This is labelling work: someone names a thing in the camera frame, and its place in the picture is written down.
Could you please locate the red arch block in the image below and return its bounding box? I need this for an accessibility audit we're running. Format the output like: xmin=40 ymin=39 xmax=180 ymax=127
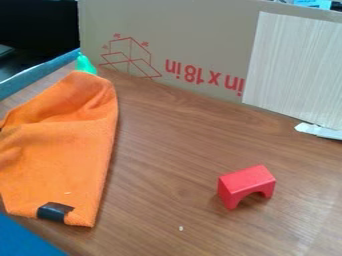
xmin=216 ymin=164 xmax=278 ymax=211

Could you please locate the cardboard box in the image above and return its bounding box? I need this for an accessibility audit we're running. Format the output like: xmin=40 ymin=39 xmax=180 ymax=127
xmin=76 ymin=0 xmax=342 ymax=105

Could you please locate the white board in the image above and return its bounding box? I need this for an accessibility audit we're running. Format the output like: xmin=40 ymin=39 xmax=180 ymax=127
xmin=240 ymin=10 xmax=342 ymax=132

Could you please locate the orange cloth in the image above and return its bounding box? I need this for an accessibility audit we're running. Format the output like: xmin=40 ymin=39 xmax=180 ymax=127
xmin=0 ymin=70 xmax=121 ymax=229

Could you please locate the green toy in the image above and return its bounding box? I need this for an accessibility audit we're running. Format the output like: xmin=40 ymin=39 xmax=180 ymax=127
xmin=73 ymin=51 xmax=99 ymax=76

